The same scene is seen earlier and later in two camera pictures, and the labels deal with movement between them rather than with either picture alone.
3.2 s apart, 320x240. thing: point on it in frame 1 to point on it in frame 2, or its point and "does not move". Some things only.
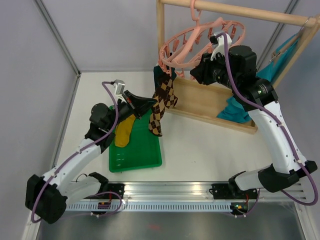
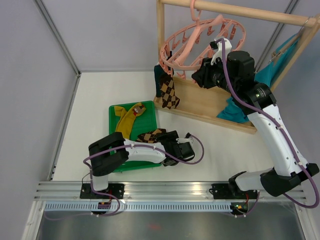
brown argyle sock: x=157 y=109 to x=150 y=137
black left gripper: x=137 y=105 to x=171 y=136
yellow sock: x=122 y=131 does not move
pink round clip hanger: x=181 y=51 does not move
